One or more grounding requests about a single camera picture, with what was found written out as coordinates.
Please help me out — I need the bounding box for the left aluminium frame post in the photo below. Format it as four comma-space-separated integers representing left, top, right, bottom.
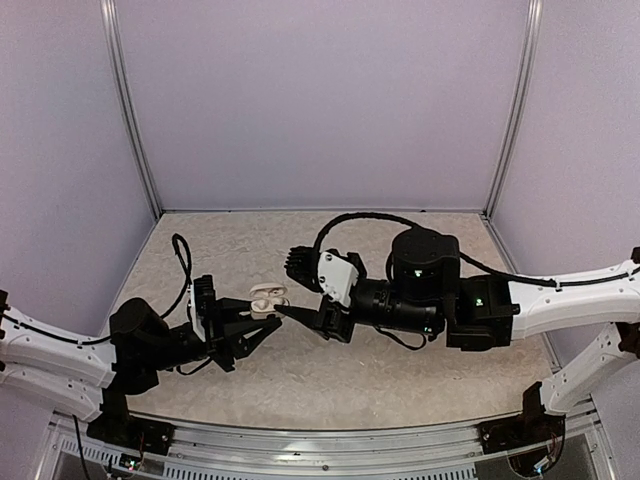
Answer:
100, 0, 164, 221

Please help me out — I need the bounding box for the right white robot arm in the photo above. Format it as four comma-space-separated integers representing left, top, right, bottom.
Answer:
279, 227, 639, 453

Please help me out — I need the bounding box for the white earbud charging case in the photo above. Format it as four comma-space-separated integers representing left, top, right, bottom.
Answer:
249, 283, 290, 320

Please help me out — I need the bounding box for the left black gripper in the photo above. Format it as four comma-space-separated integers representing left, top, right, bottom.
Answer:
147, 298, 281, 373

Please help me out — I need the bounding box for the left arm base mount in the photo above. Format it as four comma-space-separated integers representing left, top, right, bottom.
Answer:
87, 413, 175, 455

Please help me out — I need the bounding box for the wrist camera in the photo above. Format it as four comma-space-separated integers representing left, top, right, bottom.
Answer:
187, 274, 216, 342
317, 251, 366, 309

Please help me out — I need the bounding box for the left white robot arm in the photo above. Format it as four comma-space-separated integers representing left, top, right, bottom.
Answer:
1, 293, 282, 453

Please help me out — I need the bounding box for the front aluminium rail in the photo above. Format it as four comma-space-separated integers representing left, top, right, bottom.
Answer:
37, 402, 614, 480

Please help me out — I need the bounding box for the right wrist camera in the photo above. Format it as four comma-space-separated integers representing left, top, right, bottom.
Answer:
317, 251, 366, 309

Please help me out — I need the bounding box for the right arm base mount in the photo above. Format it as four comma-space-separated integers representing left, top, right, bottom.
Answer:
477, 414, 566, 454

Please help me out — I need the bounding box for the right aluminium frame post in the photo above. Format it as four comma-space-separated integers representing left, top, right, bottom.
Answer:
483, 0, 544, 223

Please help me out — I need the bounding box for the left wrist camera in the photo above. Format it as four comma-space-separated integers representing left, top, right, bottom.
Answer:
187, 274, 216, 342

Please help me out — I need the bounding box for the aluminium frame post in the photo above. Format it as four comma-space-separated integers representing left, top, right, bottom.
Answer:
100, 0, 164, 221
483, 0, 544, 223

